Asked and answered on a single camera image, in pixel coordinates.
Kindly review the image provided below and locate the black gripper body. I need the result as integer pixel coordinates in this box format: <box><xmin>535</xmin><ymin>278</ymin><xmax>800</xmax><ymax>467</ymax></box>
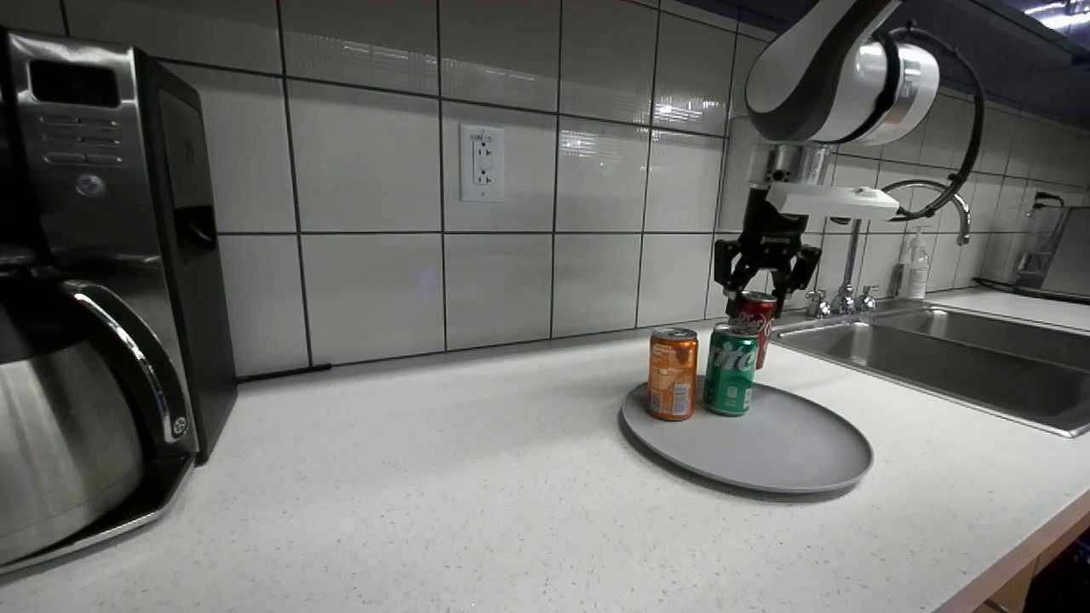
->
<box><xmin>715</xmin><ymin>186</ymin><xmax>823</xmax><ymax>298</ymax></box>

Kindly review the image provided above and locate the red soda can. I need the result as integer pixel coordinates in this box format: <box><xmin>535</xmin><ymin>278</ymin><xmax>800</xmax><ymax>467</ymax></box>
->
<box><xmin>741</xmin><ymin>294</ymin><xmax>782</xmax><ymax>361</ymax></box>

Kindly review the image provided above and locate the green soda can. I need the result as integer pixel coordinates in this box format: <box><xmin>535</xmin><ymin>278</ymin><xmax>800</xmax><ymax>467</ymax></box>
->
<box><xmin>707</xmin><ymin>329</ymin><xmax>758</xmax><ymax>415</ymax></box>

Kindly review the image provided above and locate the orange soda can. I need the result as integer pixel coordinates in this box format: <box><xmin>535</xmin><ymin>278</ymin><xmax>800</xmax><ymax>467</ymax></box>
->
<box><xmin>649</xmin><ymin>327</ymin><xmax>699</xmax><ymax>422</ymax></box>

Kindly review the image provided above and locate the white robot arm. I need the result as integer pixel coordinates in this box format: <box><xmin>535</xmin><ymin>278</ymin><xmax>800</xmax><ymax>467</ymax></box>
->
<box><xmin>715</xmin><ymin>0</ymin><xmax>942</xmax><ymax>316</ymax></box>

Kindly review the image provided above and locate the grey round plate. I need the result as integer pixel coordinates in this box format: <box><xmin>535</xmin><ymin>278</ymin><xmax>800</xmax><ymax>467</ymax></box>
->
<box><xmin>619</xmin><ymin>383</ymin><xmax>875</xmax><ymax>500</ymax></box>

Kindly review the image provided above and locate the chrome sink sprayer knob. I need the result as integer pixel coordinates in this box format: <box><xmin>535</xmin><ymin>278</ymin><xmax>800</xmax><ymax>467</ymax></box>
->
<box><xmin>809</xmin><ymin>290</ymin><xmax>832</xmax><ymax>316</ymax></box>

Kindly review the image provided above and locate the chrome faucet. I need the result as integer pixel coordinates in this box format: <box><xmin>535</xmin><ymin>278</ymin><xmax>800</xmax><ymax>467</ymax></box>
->
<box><xmin>832</xmin><ymin>176</ymin><xmax>970</xmax><ymax>316</ymax></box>

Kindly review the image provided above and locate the stainless steel sink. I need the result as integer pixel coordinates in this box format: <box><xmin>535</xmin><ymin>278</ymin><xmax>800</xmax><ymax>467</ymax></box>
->
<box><xmin>778</xmin><ymin>303</ymin><xmax>1090</xmax><ymax>440</ymax></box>

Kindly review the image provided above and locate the black coffee maker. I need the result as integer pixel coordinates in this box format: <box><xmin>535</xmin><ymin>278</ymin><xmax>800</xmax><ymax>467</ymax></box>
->
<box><xmin>3</xmin><ymin>29</ymin><xmax>238</xmax><ymax>463</ymax></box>

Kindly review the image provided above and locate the steel coffee carafe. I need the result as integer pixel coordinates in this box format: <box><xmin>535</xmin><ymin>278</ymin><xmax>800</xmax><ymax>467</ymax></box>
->
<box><xmin>0</xmin><ymin>261</ymin><xmax>197</xmax><ymax>564</ymax></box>

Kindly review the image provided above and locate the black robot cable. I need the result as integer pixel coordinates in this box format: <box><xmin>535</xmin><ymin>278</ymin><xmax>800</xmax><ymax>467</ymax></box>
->
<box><xmin>884</xmin><ymin>20</ymin><xmax>988</xmax><ymax>224</ymax></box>

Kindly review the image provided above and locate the white wall outlet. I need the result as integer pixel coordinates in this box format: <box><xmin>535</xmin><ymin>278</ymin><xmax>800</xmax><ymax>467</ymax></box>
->
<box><xmin>465</xmin><ymin>126</ymin><xmax>506</xmax><ymax>199</ymax></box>

